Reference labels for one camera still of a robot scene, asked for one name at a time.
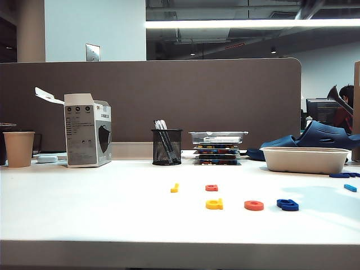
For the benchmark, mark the blue letter g magnet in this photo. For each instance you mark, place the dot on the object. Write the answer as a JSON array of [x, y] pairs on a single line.
[[289, 207]]

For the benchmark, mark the beige partition base rail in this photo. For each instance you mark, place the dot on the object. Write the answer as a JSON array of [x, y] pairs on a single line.
[[132, 152]]

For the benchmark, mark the seated person red top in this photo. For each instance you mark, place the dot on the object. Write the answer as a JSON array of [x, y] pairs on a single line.
[[348, 92]]

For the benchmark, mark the yellow letter j magnet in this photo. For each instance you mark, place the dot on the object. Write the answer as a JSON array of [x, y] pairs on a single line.
[[174, 190]]

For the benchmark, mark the white earbud case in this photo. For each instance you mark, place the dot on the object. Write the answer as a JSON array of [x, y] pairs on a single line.
[[47, 159]]

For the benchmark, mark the beige rectangular tray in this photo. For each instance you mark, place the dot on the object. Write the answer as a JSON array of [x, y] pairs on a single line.
[[305, 161]]

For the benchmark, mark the silver capped pen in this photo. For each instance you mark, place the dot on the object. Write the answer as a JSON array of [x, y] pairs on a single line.
[[157, 125], [164, 125], [161, 125]]

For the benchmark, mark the tan paper cup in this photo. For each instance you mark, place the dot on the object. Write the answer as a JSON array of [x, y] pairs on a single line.
[[19, 150]]

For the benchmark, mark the blue letter m magnet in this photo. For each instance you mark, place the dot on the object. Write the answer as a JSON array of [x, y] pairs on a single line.
[[355, 175]]

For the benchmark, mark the light blue letter l magnet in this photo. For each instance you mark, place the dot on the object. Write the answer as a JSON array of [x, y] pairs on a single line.
[[350, 188]]

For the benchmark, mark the orange letter o magnet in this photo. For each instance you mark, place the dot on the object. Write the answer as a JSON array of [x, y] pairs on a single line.
[[249, 206]]

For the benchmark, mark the navy blue foam slipper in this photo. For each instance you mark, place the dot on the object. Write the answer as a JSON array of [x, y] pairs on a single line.
[[326, 135], [277, 142]]

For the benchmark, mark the white grey mask box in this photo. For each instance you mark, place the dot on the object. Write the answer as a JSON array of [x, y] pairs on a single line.
[[81, 135]]

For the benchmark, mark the black office chair back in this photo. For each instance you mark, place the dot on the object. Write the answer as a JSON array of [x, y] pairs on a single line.
[[334, 95]]

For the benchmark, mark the black mesh pen holder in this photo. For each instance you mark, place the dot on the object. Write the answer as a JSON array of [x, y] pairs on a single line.
[[167, 149]]

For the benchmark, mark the silver wall plate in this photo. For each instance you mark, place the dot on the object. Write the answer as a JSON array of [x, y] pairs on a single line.
[[93, 52]]

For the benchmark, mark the orange letter a magnet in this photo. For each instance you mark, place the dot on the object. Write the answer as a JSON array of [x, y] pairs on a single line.
[[211, 188]]

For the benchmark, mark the blue number 4 magnet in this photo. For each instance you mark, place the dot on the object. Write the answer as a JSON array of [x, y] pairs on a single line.
[[339, 175]]

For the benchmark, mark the white black marker pen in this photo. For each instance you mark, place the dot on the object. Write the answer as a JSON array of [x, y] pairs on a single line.
[[222, 140]]

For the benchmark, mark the yellow letter d magnet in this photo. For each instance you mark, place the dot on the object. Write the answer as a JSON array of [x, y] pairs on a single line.
[[213, 205]]

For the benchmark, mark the clear plastic tray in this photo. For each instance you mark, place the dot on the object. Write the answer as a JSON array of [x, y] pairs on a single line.
[[218, 134]]

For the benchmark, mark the black computer monitor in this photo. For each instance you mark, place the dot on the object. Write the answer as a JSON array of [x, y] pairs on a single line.
[[319, 109]]

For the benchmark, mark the brown fabric desk partition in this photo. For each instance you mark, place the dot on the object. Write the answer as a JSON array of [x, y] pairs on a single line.
[[168, 98]]

